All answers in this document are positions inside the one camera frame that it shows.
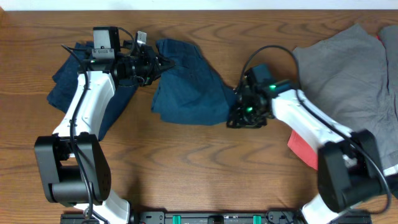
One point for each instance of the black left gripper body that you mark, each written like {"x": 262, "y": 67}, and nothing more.
{"x": 149, "y": 66}

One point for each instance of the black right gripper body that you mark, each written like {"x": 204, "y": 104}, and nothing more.
{"x": 249, "y": 116}

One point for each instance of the dark blue shorts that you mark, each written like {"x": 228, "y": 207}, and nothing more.
{"x": 191, "y": 92}

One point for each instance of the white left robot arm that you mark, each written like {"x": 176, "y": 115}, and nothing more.
{"x": 73, "y": 168}

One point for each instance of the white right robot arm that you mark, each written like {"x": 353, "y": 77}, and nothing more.
{"x": 349, "y": 167}

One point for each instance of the red cloth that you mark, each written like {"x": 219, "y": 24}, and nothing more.
{"x": 303, "y": 150}

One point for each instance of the folded dark blue garment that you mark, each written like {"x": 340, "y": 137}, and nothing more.
{"x": 66, "y": 83}

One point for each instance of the grey shorts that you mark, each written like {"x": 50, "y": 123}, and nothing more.
{"x": 346, "y": 77}

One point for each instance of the grey garment at edge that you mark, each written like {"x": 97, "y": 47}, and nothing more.
{"x": 388, "y": 37}

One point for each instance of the black garment under pile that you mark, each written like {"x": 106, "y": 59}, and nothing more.
{"x": 392, "y": 181}

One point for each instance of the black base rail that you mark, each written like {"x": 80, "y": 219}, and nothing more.
{"x": 270, "y": 217}

